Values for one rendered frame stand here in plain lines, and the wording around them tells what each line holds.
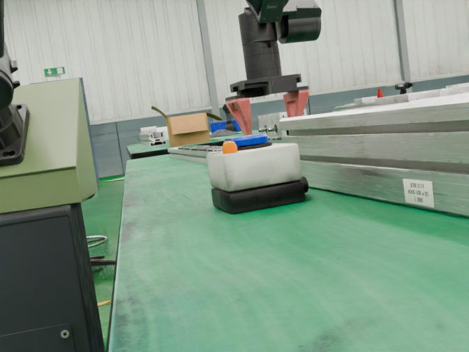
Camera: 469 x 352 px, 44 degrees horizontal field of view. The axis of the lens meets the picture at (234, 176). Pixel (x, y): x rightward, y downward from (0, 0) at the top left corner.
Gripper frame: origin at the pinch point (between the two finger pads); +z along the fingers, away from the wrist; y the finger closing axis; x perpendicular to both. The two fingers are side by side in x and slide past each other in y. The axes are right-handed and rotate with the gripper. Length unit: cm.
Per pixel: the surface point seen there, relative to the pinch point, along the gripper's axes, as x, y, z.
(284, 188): -33.7, -12.0, 4.0
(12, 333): 1.0, -43.7, 22.7
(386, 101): -12.5, 13.7, -2.9
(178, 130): 199, 25, -2
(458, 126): -52, -5, -1
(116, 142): 1082, 74, 10
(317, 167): -28.2, -5.7, 3.1
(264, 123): 90, 32, -1
